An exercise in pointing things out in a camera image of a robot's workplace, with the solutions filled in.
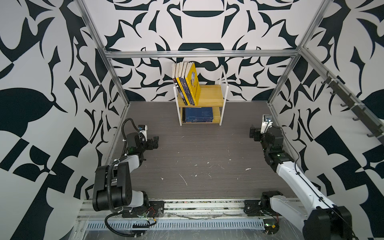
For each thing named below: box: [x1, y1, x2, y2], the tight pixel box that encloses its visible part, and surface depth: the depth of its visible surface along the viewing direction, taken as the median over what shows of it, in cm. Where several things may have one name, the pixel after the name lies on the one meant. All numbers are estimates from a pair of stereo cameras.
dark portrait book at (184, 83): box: [179, 61, 195, 106], surface depth 83 cm
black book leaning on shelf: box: [172, 63, 187, 106], surface depth 81 cm
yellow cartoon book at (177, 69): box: [175, 62, 191, 106], surface depth 83 cm
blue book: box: [182, 107, 214, 123], surface depth 104 cm
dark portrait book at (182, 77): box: [179, 61, 195, 106], surface depth 83 cm
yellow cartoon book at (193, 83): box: [185, 61, 201, 106], surface depth 85 cm
